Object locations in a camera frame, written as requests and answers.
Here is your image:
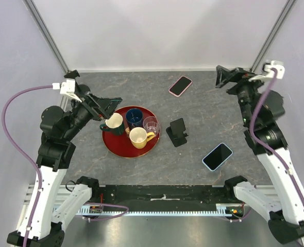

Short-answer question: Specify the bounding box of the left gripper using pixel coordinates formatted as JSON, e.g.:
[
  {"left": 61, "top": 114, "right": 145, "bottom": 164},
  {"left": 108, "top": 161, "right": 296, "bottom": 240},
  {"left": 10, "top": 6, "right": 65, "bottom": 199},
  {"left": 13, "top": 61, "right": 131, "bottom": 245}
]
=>
[{"left": 63, "top": 90, "right": 123, "bottom": 139}]

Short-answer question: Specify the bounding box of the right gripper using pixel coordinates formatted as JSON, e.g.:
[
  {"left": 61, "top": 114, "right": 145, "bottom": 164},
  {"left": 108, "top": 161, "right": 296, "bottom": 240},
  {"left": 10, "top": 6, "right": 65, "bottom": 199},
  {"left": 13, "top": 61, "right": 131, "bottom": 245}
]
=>
[{"left": 215, "top": 65, "right": 272, "bottom": 124}]

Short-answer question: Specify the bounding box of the phone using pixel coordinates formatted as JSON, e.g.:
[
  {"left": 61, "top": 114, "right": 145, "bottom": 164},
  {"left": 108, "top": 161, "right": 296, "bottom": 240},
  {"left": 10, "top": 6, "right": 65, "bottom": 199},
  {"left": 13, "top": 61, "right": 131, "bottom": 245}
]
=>
[
  {"left": 168, "top": 76, "right": 193, "bottom": 97},
  {"left": 202, "top": 143, "right": 233, "bottom": 171}
]

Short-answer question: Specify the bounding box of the black round-base phone holder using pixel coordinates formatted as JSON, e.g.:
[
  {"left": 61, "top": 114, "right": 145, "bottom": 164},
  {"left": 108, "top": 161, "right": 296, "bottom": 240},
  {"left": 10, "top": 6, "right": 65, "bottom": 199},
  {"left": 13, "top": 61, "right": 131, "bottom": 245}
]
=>
[{"left": 64, "top": 70, "right": 80, "bottom": 79}]

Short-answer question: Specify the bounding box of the black folding phone stand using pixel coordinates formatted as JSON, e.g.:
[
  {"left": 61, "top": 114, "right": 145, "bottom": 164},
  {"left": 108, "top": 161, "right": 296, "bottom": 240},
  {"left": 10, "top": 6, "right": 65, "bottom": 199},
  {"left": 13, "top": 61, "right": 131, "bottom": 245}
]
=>
[{"left": 166, "top": 118, "right": 188, "bottom": 147}]

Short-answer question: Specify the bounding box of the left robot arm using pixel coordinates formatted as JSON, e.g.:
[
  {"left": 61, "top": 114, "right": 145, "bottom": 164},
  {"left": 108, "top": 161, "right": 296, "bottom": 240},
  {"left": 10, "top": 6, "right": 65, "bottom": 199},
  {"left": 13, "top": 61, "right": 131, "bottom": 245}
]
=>
[{"left": 2, "top": 84, "right": 122, "bottom": 246}]

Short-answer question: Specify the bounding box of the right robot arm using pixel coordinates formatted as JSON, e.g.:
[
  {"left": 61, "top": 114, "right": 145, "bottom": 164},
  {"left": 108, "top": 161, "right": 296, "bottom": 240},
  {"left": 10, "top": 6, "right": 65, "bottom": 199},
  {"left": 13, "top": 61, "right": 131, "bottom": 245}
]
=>
[{"left": 215, "top": 61, "right": 304, "bottom": 246}]

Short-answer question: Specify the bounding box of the phone in blue case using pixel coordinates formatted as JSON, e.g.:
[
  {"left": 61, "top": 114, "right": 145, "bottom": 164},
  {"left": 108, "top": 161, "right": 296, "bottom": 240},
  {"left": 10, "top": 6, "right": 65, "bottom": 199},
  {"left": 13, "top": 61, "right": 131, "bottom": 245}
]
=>
[{"left": 202, "top": 143, "right": 233, "bottom": 171}]

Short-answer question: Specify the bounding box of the green mug cream inside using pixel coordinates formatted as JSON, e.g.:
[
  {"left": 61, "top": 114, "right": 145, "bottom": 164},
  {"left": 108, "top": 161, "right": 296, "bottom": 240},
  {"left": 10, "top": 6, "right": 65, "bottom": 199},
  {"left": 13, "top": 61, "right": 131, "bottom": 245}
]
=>
[{"left": 99, "top": 113, "right": 125, "bottom": 136}]

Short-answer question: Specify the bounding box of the dark blue mug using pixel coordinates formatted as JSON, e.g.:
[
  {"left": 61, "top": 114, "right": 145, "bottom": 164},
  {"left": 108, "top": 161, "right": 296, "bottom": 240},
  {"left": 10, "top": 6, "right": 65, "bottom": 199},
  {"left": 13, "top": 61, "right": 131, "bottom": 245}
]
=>
[{"left": 125, "top": 108, "right": 143, "bottom": 130}]

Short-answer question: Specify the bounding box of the red round tray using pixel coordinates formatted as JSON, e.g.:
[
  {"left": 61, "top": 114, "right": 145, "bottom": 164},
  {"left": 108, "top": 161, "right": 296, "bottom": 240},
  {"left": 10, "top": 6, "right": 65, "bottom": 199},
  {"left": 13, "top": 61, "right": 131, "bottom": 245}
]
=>
[{"left": 101, "top": 105, "right": 161, "bottom": 158}]

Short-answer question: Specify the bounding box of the yellow mug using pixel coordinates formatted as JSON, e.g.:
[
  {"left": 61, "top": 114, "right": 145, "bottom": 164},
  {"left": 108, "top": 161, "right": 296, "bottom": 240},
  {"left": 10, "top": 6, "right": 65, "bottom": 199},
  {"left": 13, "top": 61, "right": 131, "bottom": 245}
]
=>
[{"left": 129, "top": 127, "right": 155, "bottom": 149}]

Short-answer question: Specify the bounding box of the clear plastic cup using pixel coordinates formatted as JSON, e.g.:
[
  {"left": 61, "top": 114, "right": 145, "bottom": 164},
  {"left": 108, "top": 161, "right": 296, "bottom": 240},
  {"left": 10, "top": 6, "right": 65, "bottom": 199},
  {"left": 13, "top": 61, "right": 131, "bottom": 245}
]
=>
[{"left": 143, "top": 116, "right": 160, "bottom": 136}]

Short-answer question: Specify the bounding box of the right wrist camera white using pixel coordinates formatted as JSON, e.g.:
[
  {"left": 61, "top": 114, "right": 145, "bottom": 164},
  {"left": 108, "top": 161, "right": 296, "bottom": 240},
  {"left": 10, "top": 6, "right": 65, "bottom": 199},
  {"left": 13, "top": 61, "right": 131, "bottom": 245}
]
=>
[{"left": 248, "top": 60, "right": 285, "bottom": 82}]

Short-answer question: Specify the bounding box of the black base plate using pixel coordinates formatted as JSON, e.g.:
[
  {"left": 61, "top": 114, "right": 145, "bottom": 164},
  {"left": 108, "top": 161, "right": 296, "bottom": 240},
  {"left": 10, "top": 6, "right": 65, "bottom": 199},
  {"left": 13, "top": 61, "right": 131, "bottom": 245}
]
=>
[{"left": 90, "top": 185, "right": 241, "bottom": 208}]

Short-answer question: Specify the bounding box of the grey cable duct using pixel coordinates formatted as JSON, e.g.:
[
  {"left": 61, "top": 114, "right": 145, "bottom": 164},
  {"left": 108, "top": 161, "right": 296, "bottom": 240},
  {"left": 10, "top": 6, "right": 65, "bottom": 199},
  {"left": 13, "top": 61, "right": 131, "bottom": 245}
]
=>
[{"left": 76, "top": 202, "right": 247, "bottom": 218}]

